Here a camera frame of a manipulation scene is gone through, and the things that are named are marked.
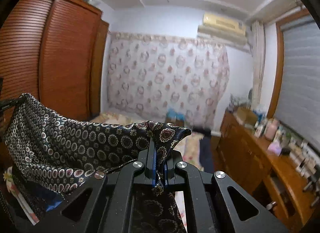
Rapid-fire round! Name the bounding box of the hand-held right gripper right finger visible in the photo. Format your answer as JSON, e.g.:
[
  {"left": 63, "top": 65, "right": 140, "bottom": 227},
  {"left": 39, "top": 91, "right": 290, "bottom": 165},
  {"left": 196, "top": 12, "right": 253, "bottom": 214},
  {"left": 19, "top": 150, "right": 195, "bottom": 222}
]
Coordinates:
[{"left": 162, "top": 150, "right": 290, "bottom": 233}]

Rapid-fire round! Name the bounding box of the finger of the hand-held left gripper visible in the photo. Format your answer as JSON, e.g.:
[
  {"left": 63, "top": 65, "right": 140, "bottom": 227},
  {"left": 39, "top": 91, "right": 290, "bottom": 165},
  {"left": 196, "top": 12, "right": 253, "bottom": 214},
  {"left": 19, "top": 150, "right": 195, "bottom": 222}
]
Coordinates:
[{"left": 0, "top": 99, "right": 22, "bottom": 112}]

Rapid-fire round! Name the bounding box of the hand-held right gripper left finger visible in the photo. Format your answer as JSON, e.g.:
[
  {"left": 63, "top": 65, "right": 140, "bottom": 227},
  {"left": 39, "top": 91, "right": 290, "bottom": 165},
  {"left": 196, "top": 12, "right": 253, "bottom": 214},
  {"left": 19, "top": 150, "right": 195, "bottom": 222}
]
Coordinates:
[{"left": 47, "top": 143, "right": 157, "bottom": 233}]

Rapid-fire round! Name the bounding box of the dark blue circle-patterned shirt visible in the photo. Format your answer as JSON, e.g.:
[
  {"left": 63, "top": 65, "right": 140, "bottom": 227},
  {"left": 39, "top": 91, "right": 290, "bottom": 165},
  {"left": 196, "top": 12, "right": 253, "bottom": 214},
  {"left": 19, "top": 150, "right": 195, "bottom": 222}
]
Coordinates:
[{"left": 4, "top": 93, "right": 192, "bottom": 233}]

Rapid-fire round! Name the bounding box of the brown slatted wooden wardrobe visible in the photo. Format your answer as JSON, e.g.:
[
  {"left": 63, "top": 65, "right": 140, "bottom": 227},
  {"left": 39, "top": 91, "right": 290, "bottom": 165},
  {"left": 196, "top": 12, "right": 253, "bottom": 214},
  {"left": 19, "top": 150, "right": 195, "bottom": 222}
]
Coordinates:
[{"left": 0, "top": 0, "right": 110, "bottom": 163}]

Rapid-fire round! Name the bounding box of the wooden sideboard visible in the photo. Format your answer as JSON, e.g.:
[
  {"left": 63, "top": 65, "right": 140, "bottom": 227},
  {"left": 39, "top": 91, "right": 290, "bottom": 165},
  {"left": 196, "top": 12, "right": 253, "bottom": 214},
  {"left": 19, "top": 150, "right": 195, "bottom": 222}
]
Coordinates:
[{"left": 216, "top": 109, "right": 320, "bottom": 226}]

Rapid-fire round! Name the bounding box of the open cardboard box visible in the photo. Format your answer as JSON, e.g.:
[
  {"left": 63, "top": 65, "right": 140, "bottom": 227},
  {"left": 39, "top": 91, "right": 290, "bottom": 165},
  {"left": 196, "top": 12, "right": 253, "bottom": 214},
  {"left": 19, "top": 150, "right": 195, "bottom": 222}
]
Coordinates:
[{"left": 236, "top": 106, "right": 258, "bottom": 126}]

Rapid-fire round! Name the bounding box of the pink bag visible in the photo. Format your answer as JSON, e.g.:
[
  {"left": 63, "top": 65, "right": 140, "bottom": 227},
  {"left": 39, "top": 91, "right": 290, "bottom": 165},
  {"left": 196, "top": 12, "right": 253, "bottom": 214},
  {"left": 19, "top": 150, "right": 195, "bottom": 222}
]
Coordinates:
[{"left": 269, "top": 140, "right": 283, "bottom": 154}]

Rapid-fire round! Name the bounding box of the pink thermos jug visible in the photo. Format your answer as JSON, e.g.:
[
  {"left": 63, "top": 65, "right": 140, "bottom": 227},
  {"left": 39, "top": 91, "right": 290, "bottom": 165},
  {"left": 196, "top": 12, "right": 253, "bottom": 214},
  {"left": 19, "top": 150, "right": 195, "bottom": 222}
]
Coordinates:
[{"left": 265, "top": 119, "right": 279, "bottom": 141}]

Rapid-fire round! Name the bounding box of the beige side curtain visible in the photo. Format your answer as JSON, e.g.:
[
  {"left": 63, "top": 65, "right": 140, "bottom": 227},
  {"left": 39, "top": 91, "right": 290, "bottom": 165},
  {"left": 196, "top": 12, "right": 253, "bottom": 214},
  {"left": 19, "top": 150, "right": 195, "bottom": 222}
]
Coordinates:
[{"left": 251, "top": 20, "right": 266, "bottom": 98}]

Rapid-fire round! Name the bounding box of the grey window blind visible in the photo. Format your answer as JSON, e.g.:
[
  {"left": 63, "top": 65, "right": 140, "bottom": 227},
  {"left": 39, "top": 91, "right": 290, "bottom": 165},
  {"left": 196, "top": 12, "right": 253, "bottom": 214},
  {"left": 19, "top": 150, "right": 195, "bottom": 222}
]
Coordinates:
[{"left": 274, "top": 20, "right": 320, "bottom": 143}]

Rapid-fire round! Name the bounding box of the white pink ring-patterned curtain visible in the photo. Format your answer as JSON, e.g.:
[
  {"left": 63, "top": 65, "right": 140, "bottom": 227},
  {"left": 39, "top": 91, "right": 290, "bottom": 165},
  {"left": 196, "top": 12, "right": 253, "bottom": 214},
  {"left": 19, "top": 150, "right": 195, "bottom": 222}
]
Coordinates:
[{"left": 106, "top": 31, "right": 230, "bottom": 126}]

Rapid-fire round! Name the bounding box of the wooden window frame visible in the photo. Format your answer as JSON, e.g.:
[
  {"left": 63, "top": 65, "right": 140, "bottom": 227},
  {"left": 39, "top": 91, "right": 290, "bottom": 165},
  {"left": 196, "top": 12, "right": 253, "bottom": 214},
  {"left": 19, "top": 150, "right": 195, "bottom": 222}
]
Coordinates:
[{"left": 269, "top": 10, "right": 310, "bottom": 123}]

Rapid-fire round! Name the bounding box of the beige wall air conditioner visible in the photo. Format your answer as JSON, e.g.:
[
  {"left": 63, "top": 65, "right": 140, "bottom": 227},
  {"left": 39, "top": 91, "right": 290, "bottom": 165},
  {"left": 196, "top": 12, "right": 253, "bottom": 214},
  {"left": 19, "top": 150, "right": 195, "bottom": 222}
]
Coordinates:
[{"left": 197, "top": 13, "right": 248, "bottom": 47}]

